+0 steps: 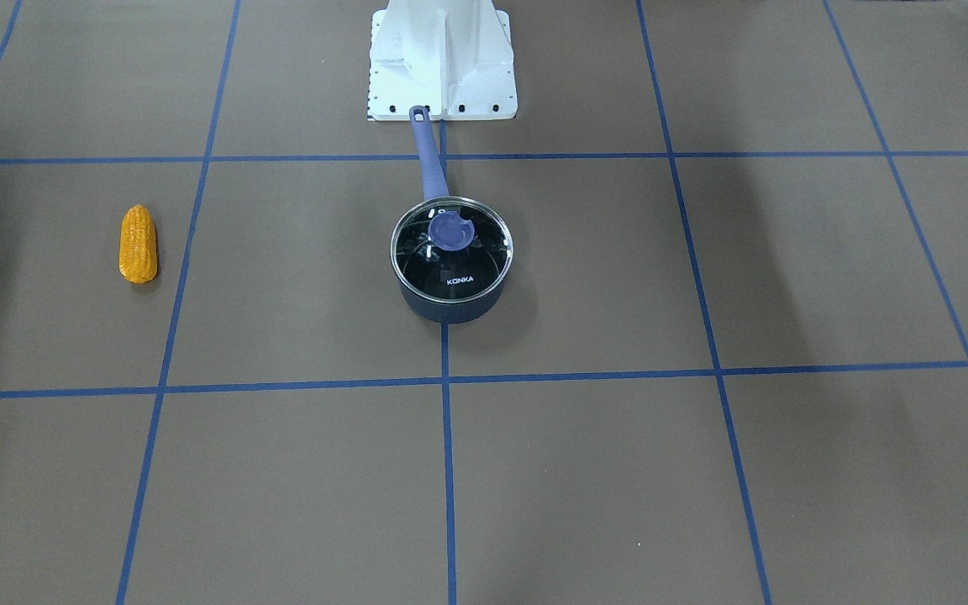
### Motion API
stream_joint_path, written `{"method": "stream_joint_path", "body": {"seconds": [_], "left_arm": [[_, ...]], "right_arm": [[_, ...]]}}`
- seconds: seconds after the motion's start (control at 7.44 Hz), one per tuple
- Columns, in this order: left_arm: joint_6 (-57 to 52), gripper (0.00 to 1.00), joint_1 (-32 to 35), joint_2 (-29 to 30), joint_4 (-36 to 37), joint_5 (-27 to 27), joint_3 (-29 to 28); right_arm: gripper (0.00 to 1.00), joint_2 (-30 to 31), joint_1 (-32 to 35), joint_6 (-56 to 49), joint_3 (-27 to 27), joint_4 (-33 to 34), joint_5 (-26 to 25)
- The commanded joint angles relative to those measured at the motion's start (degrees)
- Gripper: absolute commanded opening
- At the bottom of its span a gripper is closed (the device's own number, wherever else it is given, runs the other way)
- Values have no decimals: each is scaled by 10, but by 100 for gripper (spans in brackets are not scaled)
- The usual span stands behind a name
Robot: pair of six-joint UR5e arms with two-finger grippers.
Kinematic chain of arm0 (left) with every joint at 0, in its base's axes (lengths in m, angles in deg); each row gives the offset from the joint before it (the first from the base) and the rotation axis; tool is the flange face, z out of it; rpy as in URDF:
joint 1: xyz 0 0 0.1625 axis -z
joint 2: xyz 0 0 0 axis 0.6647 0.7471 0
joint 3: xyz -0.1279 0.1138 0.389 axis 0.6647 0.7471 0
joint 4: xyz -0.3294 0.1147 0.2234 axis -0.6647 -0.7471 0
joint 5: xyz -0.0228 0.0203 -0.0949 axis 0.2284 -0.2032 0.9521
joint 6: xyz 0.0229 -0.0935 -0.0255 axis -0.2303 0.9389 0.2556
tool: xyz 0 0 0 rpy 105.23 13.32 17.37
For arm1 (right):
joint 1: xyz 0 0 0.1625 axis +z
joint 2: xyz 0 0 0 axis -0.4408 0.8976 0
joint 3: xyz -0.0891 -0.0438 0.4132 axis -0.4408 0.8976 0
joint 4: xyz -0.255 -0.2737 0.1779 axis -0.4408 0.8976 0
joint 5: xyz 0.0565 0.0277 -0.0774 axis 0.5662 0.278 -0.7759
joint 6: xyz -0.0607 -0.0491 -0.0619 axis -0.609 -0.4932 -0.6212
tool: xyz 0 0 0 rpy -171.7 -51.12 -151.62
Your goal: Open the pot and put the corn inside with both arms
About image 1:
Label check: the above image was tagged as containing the glass pot lid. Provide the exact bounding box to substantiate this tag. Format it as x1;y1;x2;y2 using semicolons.
389;196;515;305

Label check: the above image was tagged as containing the yellow corn cob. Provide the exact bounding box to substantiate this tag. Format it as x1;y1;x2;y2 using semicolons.
118;204;159;284

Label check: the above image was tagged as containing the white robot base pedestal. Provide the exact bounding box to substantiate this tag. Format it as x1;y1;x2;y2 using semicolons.
366;1;518;122

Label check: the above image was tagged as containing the dark blue saucepan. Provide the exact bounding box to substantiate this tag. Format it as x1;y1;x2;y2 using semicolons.
389;106;514;324

